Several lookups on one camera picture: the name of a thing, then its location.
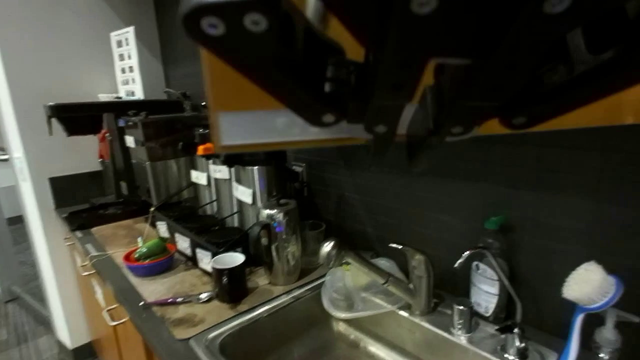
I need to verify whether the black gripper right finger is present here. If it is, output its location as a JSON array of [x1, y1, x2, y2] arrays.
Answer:
[[405, 0, 640, 169]]

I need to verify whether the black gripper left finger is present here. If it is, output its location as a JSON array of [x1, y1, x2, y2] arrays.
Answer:
[[178, 0, 428, 169]]

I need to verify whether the metal cabinet pull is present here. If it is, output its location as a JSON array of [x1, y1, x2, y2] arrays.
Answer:
[[99, 302, 132, 331], [75, 252, 100, 281]]

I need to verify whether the wooden sink base cabinet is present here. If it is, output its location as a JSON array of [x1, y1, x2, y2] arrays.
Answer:
[[64, 233, 157, 360]]

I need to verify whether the grey tape strip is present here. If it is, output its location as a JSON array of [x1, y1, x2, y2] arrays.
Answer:
[[213, 107, 375, 151]]

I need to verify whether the steel coffee urn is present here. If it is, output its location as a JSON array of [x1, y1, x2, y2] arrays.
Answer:
[[228, 152, 292, 233], [192, 152, 237, 227]]

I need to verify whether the black coffee brewer machine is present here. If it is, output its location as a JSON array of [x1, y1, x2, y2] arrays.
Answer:
[[45, 96, 211, 233]]

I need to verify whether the black labelled drip tray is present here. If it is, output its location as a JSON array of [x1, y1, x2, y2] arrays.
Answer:
[[150, 199, 253, 275]]

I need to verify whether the clear drinking glass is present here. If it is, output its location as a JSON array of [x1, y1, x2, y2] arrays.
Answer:
[[301, 218, 331, 273]]

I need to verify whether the green cucumber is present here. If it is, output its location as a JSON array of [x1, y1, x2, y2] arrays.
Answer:
[[132, 236, 173, 263]]

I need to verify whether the black mug white rim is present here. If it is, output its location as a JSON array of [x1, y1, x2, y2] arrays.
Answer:
[[211, 251, 251, 309]]

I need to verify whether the blue white dish brush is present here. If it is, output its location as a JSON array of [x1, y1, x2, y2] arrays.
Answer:
[[557, 259, 628, 360]]

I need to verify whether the green cap soap bottle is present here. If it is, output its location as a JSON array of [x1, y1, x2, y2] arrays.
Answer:
[[466, 213, 514, 323]]

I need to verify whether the thin curved water tap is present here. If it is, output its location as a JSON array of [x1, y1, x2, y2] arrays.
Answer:
[[453, 247, 531, 360]]

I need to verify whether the red blue bowl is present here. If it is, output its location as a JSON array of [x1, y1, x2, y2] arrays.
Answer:
[[121, 243, 180, 281]]

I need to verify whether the clear plastic container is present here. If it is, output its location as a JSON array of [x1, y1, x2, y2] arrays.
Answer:
[[321, 263, 410, 323]]

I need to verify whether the stainless steel sink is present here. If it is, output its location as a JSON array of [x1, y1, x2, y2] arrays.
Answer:
[[188, 279, 563, 360]]

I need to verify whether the clear soap pump dispenser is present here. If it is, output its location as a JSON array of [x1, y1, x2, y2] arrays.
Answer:
[[591, 306, 626, 360]]

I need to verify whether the white wall poster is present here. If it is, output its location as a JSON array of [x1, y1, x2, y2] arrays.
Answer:
[[109, 24, 148, 102]]

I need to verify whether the metal spoon purple handle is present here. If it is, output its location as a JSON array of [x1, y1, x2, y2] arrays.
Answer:
[[137, 288, 221, 311]]

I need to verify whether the white door frame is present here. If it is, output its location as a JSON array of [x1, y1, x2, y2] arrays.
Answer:
[[0, 52, 93, 352]]

